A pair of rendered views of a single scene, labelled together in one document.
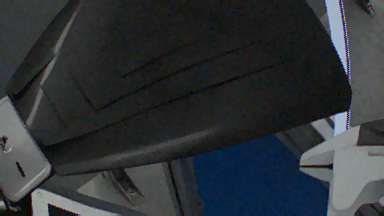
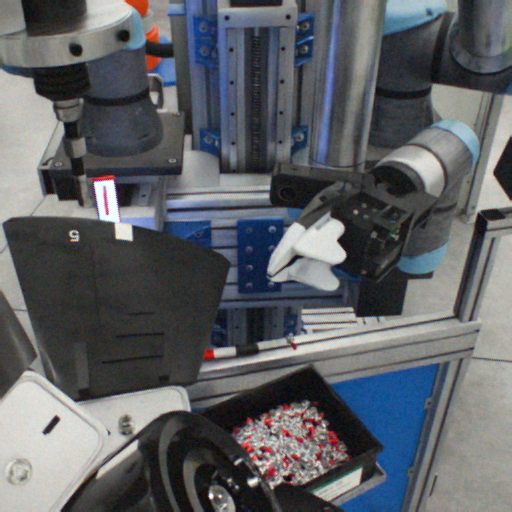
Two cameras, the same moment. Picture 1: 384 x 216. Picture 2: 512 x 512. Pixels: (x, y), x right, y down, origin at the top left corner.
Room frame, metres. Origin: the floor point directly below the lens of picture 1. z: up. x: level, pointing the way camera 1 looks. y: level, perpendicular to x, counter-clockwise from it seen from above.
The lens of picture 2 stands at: (0.20, 0.38, 1.54)
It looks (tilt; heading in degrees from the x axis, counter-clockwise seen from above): 37 degrees down; 289
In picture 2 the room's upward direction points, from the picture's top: straight up
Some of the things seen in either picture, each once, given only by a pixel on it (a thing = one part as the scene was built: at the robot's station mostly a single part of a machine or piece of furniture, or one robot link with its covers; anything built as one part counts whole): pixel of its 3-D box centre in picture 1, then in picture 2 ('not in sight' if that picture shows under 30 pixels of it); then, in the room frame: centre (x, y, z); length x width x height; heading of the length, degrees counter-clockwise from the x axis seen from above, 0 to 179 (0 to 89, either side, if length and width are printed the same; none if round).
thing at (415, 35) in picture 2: not in sight; (408, 41); (0.30, -0.71, 1.20); 0.13 x 0.12 x 0.14; 174
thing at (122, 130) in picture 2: not in sight; (118, 112); (0.76, -0.52, 1.09); 0.15 x 0.15 x 0.10
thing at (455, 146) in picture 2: not in sight; (435, 161); (0.21, -0.34, 1.18); 0.11 x 0.08 x 0.09; 70
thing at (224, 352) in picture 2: not in sight; (212, 353); (0.47, -0.23, 0.87); 0.14 x 0.01 x 0.01; 29
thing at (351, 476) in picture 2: not in sight; (276, 450); (0.34, -0.11, 0.85); 0.22 x 0.17 x 0.07; 49
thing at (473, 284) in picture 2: not in sight; (478, 268); (0.12, -0.45, 0.96); 0.03 x 0.03 x 0.20; 33
